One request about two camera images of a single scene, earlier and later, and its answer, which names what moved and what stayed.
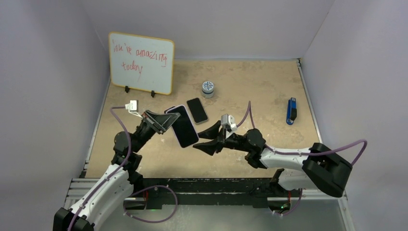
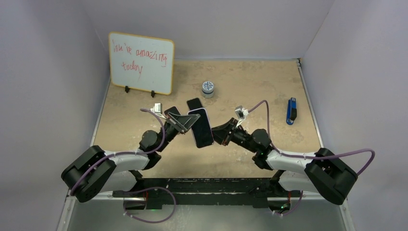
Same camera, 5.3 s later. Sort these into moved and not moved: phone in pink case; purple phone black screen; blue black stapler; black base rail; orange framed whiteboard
Moved: purple phone black screen
Not moved: orange framed whiteboard; phone in pink case; black base rail; blue black stapler
